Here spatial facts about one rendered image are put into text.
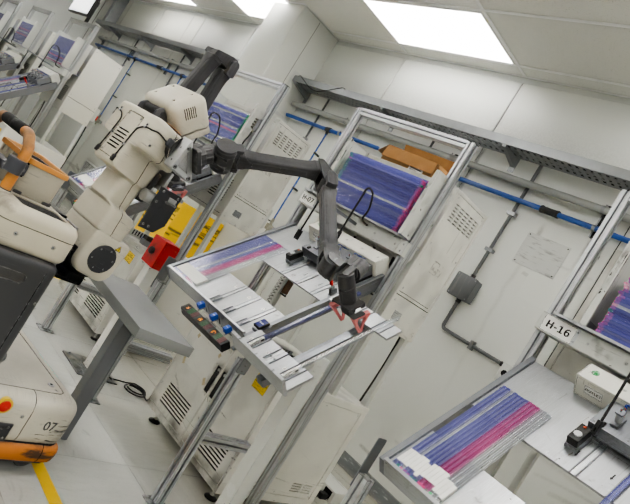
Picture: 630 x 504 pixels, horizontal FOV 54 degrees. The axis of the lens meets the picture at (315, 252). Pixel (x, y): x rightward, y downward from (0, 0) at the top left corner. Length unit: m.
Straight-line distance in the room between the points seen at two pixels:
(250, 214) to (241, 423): 1.66
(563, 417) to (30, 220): 1.69
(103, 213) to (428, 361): 2.60
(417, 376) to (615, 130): 2.00
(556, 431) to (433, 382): 2.13
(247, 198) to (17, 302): 2.20
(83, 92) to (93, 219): 4.65
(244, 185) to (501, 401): 2.32
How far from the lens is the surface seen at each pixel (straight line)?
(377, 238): 2.78
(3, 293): 1.97
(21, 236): 1.91
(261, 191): 3.98
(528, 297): 4.03
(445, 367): 4.12
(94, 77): 6.83
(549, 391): 2.21
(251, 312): 2.52
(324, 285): 2.67
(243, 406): 2.74
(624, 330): 2.20
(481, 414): 2.06
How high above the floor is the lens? 1.12
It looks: level
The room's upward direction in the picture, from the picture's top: 32 degrees clockwise
